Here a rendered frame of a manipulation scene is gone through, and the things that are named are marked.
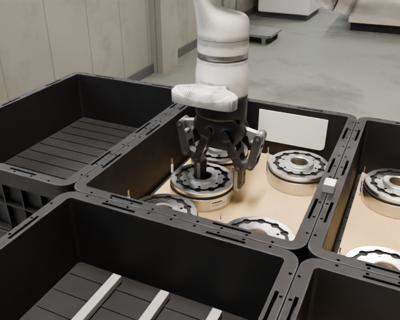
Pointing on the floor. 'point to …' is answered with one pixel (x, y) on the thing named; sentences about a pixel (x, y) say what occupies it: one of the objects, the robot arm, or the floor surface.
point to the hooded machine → (288, 9)
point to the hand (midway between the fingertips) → (219, 176)
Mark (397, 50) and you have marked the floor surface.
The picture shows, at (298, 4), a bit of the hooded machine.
